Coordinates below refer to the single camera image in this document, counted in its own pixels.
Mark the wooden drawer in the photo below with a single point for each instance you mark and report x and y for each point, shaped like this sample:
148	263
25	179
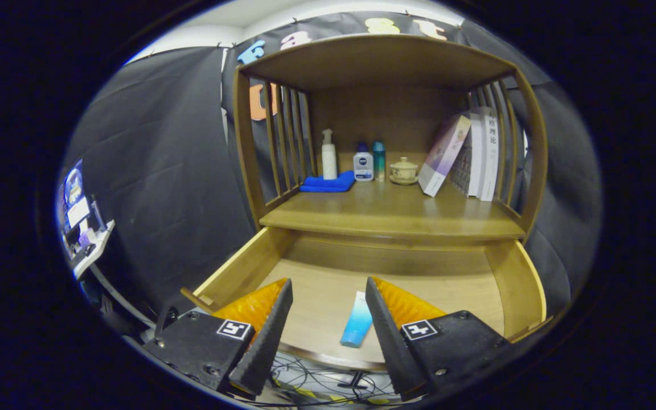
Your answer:
316	290

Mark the wooden countertop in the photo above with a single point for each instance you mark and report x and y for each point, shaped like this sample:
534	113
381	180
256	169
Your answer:
390	210

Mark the white book black lettering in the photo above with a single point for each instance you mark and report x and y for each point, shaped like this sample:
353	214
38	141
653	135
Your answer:
490	154

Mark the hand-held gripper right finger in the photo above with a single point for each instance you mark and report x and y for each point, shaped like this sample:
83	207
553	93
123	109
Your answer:
390	341

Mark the teal bottle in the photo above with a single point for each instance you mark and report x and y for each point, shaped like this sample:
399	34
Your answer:
379	162

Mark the purple and white book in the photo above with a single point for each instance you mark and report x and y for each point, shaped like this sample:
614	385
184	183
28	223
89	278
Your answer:
445	154

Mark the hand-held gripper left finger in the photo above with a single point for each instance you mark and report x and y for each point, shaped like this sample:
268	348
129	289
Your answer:
265	341

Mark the blue gradient tube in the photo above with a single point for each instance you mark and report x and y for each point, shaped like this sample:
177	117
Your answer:
356	324

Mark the white lotion bottle blue cap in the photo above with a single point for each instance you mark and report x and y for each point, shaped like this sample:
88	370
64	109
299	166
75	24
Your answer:
363	168

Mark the plain white book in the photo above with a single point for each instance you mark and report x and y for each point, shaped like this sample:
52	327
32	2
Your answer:
475	154

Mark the white pump bottle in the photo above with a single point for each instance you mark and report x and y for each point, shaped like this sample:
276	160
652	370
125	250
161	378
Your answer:
329	162

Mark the black backdrop cloth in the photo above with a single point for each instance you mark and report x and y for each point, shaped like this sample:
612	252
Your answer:
157	171

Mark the blue folded cloth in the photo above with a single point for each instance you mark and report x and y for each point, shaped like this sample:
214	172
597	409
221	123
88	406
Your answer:
328	184

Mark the white desk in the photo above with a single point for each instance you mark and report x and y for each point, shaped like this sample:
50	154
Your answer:
97	247

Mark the grey patterned book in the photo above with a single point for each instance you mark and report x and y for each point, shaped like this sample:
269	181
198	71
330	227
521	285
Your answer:
463	171

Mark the beige lidded teacup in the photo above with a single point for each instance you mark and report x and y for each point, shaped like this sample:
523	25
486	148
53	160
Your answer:
404	171

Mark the wooden cabinet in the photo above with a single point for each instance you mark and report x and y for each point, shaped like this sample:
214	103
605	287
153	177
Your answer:
373	62

